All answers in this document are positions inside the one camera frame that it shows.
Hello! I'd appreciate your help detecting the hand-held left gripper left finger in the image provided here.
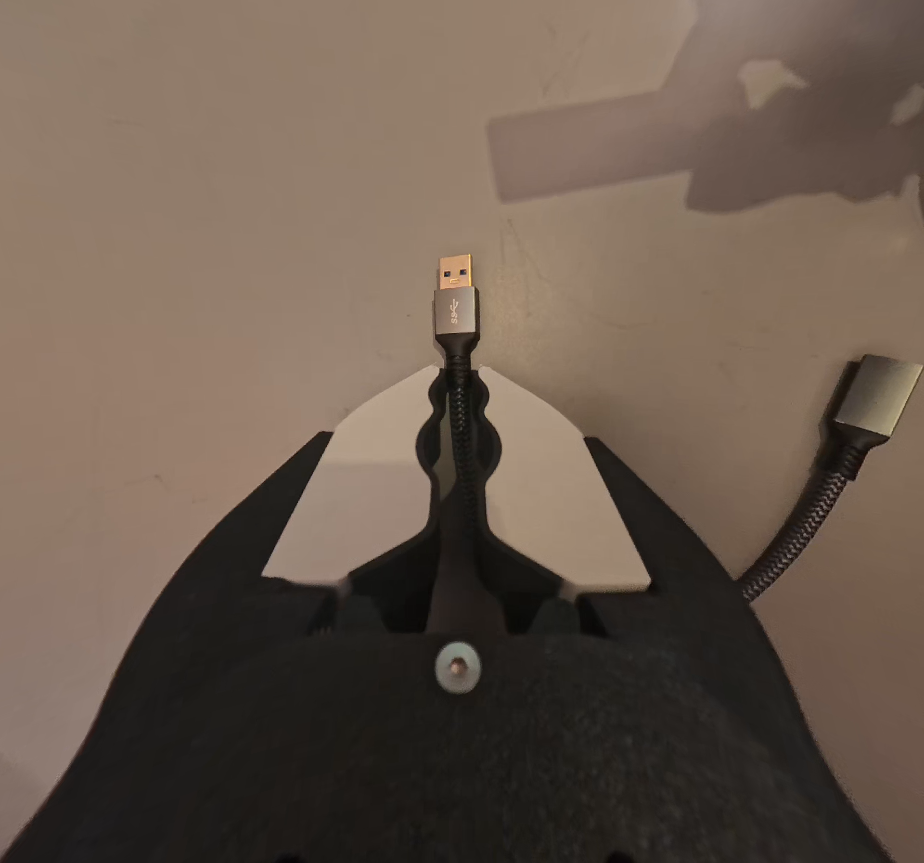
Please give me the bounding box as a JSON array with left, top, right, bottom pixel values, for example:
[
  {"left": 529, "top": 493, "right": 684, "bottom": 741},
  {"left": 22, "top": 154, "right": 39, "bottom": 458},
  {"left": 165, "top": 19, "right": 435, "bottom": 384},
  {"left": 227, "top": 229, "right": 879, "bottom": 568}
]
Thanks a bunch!
[{"left": 261, "top": 365, "right": 443, "bottom": 633}]

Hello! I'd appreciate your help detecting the braided usb cable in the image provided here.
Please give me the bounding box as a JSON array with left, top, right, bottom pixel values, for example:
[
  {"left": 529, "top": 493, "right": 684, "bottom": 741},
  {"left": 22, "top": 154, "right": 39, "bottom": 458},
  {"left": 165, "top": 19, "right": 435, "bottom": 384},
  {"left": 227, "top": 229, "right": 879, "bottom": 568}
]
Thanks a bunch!
[{"left": 426, "top": 253, "right": 924, "bottom": 633}]

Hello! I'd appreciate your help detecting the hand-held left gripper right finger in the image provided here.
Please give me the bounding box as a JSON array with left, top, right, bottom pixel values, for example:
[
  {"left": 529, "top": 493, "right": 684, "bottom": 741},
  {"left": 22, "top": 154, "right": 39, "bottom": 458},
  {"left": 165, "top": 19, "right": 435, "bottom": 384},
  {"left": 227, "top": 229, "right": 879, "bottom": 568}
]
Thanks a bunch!
[{"left": 473, "top": 366, "right": 653, "bottom": 633}]

